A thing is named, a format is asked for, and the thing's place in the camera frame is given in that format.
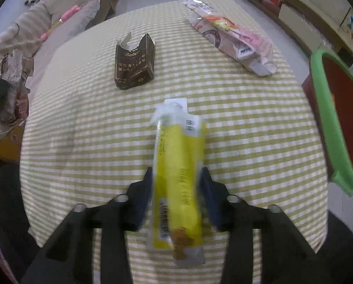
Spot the yellow wrapper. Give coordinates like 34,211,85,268
149,98,206,268

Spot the orange cardboard box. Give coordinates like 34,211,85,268
0,122,25,163

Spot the green checkered tablecloth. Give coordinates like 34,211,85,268
19,0,330,284

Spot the grey paper wrapper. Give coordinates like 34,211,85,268
0,49,34,139

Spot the dark brown cigarette box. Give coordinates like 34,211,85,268
114,32,155,90

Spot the pink white snack wrapper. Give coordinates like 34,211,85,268
182,0,277,77

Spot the pink toy wand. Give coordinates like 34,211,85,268
40,5,82,42

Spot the green rimmed red basin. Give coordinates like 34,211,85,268
302,49,353,196

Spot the long TV cabinet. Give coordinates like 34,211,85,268
249,0,353,63

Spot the striped beige sofa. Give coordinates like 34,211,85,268
0,0,112,96

